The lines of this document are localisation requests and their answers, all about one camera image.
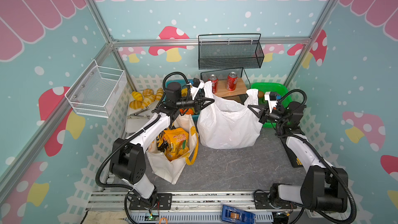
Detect black wire wooden shelf rack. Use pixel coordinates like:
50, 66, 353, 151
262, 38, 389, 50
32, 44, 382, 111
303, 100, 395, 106
200, 67, 251, 103

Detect black wire wall basket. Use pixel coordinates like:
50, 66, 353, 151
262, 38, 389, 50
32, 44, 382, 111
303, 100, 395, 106
198, 33, 265, 70

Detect cream canvas tote bag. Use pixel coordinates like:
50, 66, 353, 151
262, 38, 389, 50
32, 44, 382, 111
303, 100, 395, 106
147, 115, 199, 185

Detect green plastic vegetable basket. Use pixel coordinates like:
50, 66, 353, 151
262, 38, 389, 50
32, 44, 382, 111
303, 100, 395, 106
251, 83, 292, 128

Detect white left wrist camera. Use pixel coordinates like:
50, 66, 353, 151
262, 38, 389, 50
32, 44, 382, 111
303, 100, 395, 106
190, 78, 205, 100

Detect orange yellow snack bag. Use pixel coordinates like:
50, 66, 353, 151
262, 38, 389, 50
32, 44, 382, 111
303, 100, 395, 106
164, 128, 189, 161

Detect blue device on rail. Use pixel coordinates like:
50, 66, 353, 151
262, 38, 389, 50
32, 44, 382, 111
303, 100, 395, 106
221, 205, 256, 224

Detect metal tongs on tray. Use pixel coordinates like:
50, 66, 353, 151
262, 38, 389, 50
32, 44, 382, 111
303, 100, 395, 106
127, 106, 155, 119

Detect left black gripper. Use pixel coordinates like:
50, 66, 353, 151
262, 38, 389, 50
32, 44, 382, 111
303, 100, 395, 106
176, 92, 215, 113

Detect black flat box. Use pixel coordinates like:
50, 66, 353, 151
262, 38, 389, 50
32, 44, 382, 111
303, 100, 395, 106
280, 138, 303, 168

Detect white wire wall basket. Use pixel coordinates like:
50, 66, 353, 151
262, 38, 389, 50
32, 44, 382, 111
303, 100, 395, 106
65, 60, 127, 118

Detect black yellow snack bag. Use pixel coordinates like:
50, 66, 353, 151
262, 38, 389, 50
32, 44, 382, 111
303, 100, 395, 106
156, 131, 168, 152

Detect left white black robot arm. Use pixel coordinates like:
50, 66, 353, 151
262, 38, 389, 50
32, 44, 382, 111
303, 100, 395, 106
95, 72, 214, 207

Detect white plastic grocery bag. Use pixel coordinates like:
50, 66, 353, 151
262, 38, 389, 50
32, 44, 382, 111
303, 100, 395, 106
197, 82, 263, 149

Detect orange fruit toy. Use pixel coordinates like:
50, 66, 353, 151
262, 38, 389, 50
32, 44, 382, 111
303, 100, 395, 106
180, 108, 195, 115

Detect teal plastic fruit basket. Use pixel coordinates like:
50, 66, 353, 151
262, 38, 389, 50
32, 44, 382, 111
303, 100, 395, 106
165, 79, 200, 125

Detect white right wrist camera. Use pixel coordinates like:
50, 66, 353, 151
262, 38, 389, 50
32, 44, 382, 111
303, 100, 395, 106
264, 92, 282, 112

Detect left red soda can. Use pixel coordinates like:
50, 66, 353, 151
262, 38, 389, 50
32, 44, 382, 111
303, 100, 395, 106
208, 74, 219, 94

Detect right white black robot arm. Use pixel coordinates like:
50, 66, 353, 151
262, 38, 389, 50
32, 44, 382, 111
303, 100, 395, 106
248, 89, 357, 224

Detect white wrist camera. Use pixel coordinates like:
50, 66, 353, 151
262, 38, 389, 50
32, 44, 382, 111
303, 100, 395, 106
190, 78, 205, 100
264, 92, 282, 112

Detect right red soda can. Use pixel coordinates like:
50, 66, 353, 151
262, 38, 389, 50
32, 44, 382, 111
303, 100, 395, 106
226, 72, 238, 91

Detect red soda can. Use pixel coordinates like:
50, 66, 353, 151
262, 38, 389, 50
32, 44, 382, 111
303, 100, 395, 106
208, 74, 219, 94
226, 72, 238, 91

